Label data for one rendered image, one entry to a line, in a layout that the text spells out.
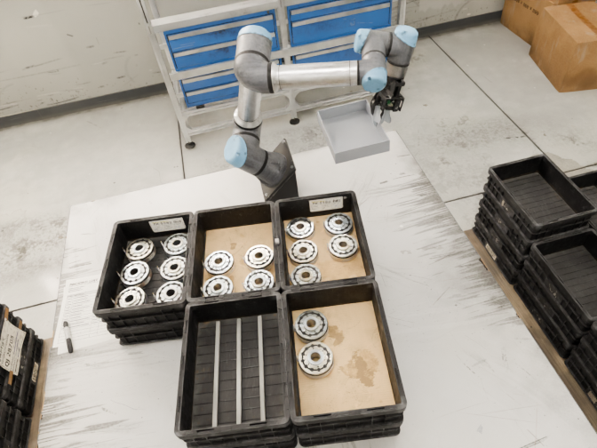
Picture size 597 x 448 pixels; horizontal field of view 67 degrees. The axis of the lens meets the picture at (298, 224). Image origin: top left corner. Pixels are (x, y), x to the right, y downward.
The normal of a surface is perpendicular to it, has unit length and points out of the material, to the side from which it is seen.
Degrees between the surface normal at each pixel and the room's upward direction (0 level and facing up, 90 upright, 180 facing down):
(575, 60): 90
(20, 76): 90
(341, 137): 2
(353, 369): 0
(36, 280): 0
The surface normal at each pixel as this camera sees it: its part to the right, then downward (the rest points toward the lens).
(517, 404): -0.10, -0.66
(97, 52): 0.24, 0.71
